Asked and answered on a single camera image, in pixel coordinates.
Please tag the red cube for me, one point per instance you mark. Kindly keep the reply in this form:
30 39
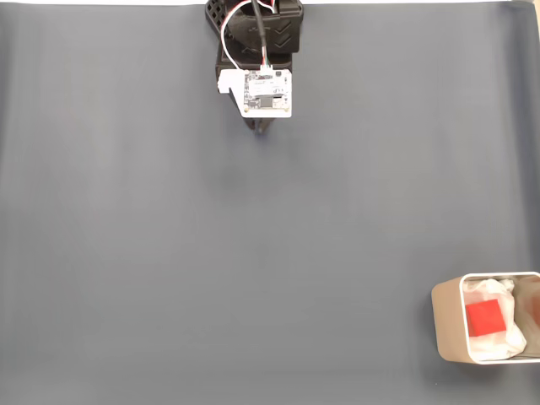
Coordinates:
485 317

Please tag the beige box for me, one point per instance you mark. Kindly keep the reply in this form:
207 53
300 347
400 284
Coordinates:
446 325

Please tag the white crumpled tissue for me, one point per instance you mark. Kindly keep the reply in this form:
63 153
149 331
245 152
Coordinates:
512 341

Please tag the white camera board with mount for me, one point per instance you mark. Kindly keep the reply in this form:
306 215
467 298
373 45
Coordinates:
270 93

